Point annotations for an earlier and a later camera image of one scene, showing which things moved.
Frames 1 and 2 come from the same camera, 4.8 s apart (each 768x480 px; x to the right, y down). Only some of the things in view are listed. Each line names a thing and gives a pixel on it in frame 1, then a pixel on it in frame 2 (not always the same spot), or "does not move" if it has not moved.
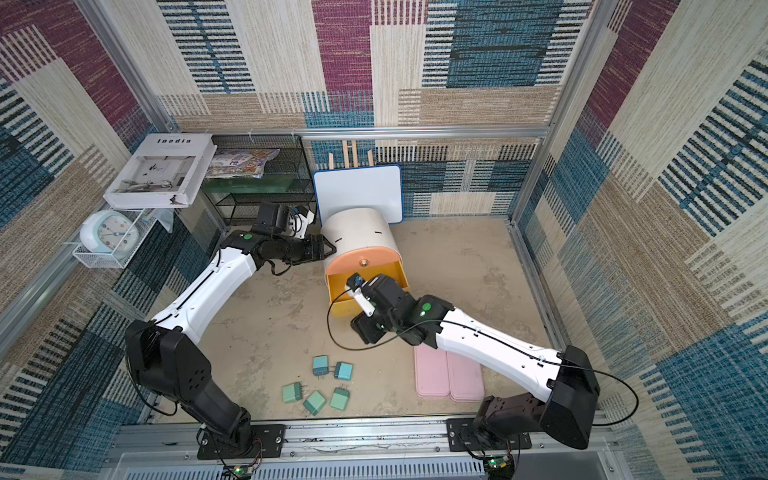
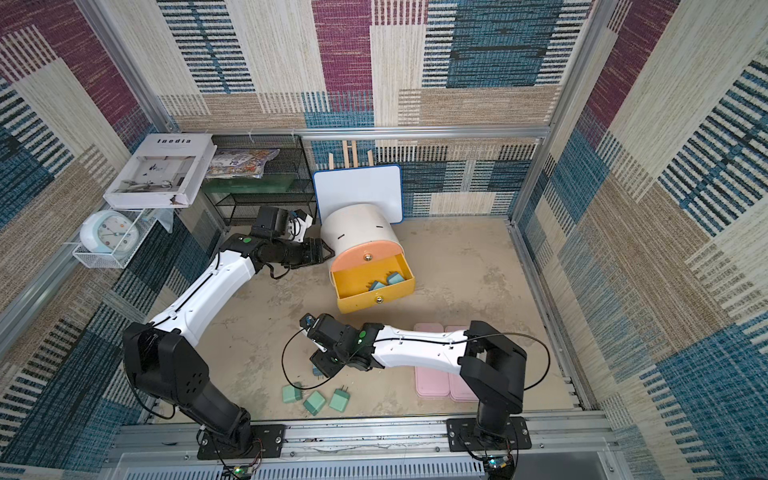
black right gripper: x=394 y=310 → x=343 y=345
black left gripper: x=317 y=252 does not move
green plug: x=292 y=392 does not move
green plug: x=314 y=402 does not move
